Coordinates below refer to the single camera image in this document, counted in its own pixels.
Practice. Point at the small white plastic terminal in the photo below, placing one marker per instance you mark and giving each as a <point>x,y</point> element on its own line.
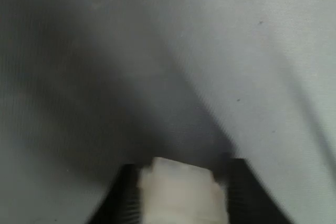
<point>181,195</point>

